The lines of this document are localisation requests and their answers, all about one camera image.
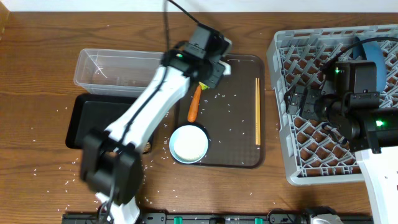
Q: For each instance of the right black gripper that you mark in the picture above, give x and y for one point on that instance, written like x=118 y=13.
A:
x=308 y=106

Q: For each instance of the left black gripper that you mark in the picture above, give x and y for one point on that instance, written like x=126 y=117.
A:
x=216 y=76

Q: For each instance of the dark blue plate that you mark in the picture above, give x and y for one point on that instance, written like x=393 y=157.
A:
x=372 y=51

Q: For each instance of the brown food scrap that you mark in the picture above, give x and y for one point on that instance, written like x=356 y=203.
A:
x=147 y=148

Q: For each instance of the white napkin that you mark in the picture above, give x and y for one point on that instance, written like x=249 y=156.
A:
x=227 y=68

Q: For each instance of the foil snack wrapper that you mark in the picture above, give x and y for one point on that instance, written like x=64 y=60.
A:
x=203 y=86

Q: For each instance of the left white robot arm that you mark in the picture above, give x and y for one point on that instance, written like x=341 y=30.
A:
x=111 y=163

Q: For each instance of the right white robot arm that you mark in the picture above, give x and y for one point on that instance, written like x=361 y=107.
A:
x=371 y=133

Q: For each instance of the grey dishwasher rack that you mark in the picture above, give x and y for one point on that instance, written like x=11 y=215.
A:
x=310 y=154

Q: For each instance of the right wooden chopstick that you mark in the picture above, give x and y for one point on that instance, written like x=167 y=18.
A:
x=259 y=104

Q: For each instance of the wooden chopstick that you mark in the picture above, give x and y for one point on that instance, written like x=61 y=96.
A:
x=258 y=137
x=259 y=104

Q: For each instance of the orange carrot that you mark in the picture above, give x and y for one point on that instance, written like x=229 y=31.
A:
x=193 y=110

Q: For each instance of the left wooden chopstick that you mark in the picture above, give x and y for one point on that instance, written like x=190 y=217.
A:
x=258 y=137

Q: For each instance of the brown serving tray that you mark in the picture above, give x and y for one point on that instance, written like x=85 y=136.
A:
x=227 y=116

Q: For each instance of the light blue rice bowl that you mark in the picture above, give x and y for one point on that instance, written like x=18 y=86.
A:
x=188 y=144

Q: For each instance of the clear plastic bin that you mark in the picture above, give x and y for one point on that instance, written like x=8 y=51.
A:
x=116 y=72

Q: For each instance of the black plastic tray bin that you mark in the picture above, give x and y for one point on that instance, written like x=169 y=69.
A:
x=94 y=112

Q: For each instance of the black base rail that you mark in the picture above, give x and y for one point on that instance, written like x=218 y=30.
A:
x=275 y=216

